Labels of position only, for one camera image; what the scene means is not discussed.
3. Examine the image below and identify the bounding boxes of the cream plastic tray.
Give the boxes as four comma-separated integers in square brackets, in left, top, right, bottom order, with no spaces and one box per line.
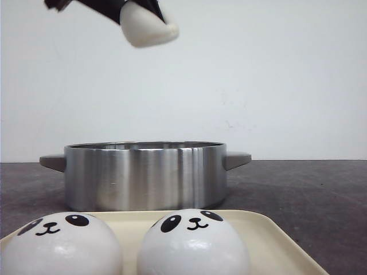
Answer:
[1,210,325,274]

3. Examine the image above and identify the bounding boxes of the panda bun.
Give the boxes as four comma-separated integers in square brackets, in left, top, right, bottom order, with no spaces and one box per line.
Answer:
[1,212,123,274]
[137,209,250,274]
[120,1,179,48]

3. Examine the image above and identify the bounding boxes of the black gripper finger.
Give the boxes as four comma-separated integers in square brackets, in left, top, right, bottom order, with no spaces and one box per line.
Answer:
[44,0,126,25]
[149,0,165,22]

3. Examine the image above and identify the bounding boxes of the stainless steel pot grey handles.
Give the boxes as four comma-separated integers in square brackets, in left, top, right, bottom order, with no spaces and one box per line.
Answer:
[39,141,252,211]

